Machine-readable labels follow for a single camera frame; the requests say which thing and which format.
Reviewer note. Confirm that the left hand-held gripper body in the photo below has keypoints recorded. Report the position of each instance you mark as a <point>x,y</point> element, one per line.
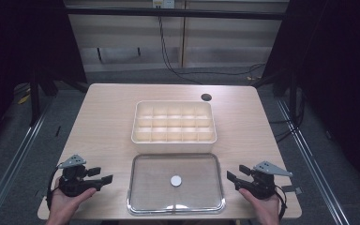
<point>73,182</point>

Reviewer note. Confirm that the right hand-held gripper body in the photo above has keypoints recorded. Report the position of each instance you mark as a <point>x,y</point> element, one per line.
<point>262,184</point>

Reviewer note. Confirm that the person's right hand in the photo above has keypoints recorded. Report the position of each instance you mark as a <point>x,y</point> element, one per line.
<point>264,209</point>

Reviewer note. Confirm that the person's left hand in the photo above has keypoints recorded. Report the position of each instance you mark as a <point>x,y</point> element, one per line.
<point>63,206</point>

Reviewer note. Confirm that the grey tape strip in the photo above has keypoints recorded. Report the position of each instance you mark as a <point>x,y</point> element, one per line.
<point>292,189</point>

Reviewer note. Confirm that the clear lid with white knob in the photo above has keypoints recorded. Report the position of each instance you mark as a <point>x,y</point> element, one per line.
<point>156,187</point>

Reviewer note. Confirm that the small black floor object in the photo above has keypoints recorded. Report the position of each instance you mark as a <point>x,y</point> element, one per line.
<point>57,131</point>

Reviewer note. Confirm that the white divided storage box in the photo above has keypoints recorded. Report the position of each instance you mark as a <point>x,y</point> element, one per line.
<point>174,126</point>

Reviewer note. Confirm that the black metal stand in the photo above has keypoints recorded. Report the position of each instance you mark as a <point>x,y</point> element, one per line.
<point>35,100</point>

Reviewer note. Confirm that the yellow floor object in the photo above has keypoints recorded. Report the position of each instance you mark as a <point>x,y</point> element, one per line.
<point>23,99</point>

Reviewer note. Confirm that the dark curtain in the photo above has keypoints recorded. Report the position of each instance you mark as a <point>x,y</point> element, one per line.
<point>340,62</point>
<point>18,40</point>

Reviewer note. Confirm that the metal floor rail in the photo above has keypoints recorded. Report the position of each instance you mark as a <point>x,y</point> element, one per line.
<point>312,162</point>
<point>12,156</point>

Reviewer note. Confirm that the black wall bracket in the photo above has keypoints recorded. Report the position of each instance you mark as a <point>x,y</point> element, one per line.
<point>99,54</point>
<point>139,51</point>

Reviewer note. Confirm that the black horizontal frame bar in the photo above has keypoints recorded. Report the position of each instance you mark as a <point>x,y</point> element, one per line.
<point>175,13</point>

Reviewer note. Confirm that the white wall socket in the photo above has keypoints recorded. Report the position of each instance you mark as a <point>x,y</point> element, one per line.
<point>163,3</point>

